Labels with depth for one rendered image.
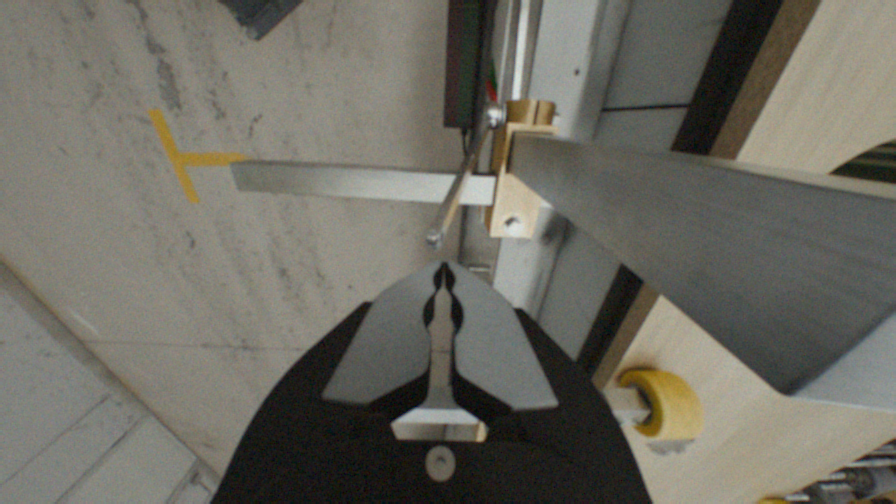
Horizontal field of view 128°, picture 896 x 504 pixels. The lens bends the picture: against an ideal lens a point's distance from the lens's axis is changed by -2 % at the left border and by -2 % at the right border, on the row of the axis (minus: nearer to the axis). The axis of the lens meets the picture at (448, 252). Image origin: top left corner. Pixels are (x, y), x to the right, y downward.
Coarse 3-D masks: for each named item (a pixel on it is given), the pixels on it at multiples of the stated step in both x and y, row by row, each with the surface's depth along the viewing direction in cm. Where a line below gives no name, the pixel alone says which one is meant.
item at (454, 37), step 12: (456, 0) 30; (456, 12) 31; (456, 24) 31; (456, 36) 32; (456, 48) 32; (456, 60) 33; (456, 72) 34; (456, 84) 34; (456, 96) 35; (456, 108) 36
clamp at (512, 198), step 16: (512, 112) 22; (528, 112) 22; (544, 112) 22; (512, 128) 22; (528, 128) 22; (544, 128) 22; (496, 144) 26; (496, 160) 26; (496, 176) 25; (512, 176) 24; (496, 192) 25; (512, 192) 25; (528, 192) 25; (496, 208) 26; (512, 208) 26; (528, 208) 26; (496, 224) 27; (528, 224) 27
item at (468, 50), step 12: (468, 0) 30; (468, 12) 31; (468, 24) 31; (468, 36) 32; (468, 48) 32; (468, 60) 33; (468, 72) 34; (468, 84) 34; (468, 96) 35; (468, 108) 36; (468, 120) 37
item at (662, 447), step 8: (656, 440) 44; (664, 440) 43; (672, 440) 43; (680, 440) 42; (688, 440) 43; (656, 448) 44; (664, 448) 43; (672, 448) 43; (680, 448) 43; (664, 456) 45
